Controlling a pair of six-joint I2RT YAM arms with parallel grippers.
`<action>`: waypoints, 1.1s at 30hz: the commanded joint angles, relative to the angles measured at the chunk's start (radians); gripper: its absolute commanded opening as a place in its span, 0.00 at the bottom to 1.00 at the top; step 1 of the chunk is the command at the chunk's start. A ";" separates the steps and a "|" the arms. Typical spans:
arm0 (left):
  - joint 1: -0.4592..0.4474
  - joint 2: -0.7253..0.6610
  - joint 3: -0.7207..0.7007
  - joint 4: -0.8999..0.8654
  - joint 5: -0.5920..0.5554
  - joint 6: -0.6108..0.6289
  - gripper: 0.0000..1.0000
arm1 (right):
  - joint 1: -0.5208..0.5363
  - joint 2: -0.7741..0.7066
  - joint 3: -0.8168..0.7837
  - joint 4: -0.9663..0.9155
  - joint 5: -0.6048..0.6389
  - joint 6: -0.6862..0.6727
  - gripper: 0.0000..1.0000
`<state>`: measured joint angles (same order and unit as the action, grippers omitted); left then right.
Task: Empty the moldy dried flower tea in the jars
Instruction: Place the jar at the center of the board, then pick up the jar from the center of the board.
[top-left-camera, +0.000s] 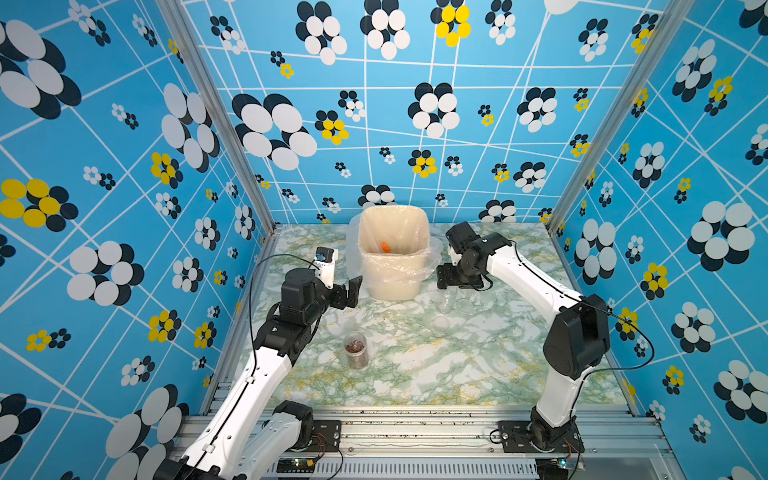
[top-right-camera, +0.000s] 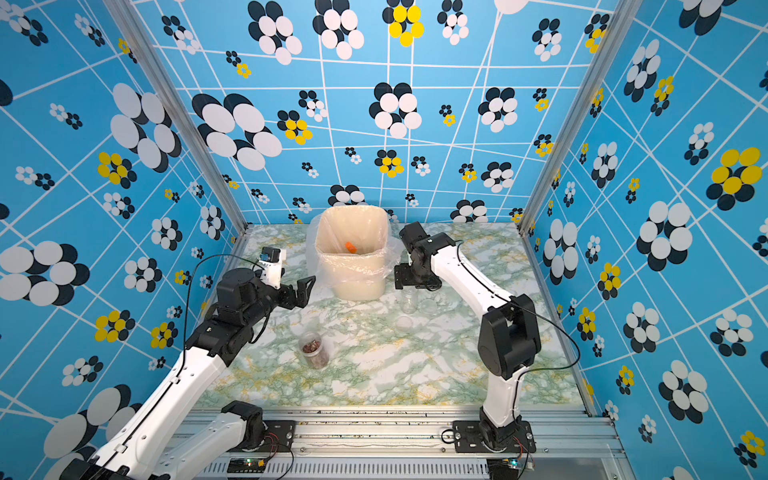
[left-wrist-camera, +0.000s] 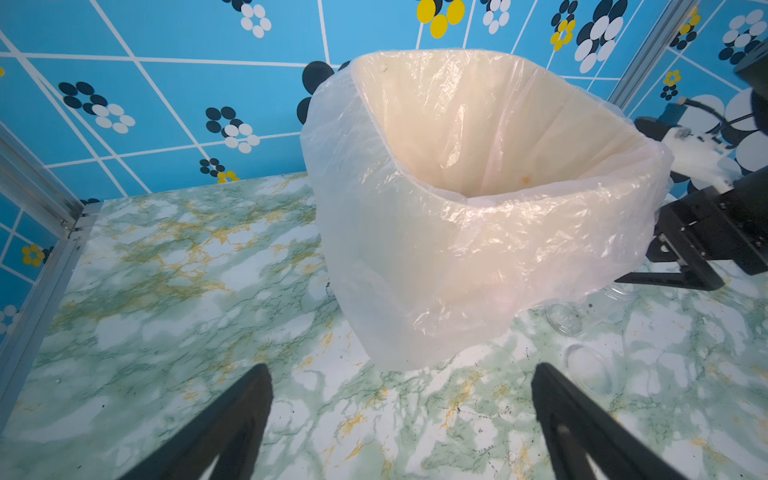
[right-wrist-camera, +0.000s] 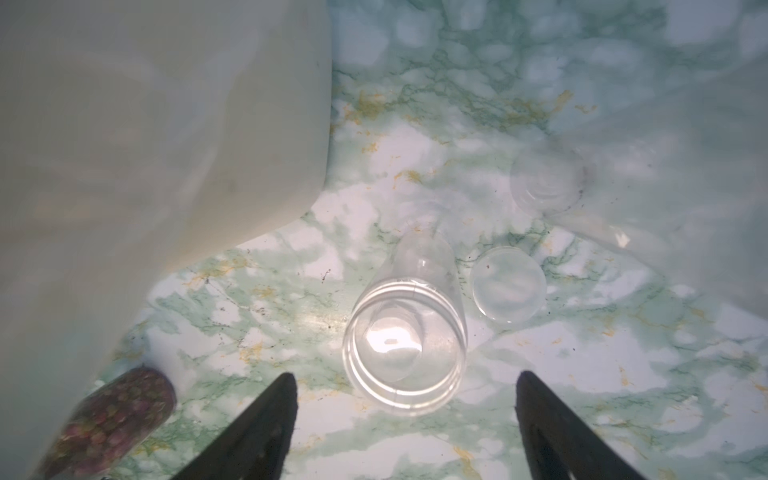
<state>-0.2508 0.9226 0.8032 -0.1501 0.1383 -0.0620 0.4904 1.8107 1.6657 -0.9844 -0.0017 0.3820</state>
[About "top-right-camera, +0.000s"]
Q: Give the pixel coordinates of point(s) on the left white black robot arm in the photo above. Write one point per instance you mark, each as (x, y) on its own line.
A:
(245, 299)

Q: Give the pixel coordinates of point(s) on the right green circuit board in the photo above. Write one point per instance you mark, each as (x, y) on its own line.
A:
(502, 469)

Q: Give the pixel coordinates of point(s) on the aluminium corner post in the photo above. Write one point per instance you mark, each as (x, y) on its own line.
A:
(620, 23)
(128, 23)

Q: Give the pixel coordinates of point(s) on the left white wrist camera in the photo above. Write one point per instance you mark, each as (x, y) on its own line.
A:
(271, 264)

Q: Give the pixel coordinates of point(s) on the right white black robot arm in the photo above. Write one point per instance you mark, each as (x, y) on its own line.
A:
(509, 337)

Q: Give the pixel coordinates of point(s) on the right aluminium corner post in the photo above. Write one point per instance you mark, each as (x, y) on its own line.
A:
(620, 23)

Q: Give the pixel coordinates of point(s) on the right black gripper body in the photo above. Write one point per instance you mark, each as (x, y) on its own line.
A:
(410, 276)

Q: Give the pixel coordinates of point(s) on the small tea jar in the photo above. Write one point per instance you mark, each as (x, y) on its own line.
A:
(408, 301)

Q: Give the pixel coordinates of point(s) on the cream plastic trash bin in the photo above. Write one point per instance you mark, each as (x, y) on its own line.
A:
(353, 249)

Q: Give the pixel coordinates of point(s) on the aluminium front rail frame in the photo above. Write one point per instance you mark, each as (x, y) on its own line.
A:
(380, 442)

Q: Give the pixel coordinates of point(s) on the left aluminium corner post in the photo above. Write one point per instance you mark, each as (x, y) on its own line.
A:
(128, 23)

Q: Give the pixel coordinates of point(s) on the clear plastic bin liner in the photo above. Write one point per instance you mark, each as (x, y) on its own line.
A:
(336, 252)

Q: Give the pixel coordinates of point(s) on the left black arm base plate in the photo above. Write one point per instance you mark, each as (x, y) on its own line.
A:
(277, 436)

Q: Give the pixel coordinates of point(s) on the left green circuit board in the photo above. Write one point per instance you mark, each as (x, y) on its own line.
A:
(247, 466)

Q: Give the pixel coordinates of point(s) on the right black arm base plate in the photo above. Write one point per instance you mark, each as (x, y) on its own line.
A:
(482, 437)

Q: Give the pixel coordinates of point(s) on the tall clear tea jar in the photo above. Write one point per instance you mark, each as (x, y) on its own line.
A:
(428, 306)

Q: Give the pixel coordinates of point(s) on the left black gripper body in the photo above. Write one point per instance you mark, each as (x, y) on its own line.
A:
(269, 298)

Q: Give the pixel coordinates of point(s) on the green circuit board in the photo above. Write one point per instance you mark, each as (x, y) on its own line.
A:
(247, 466)
(502, 469)

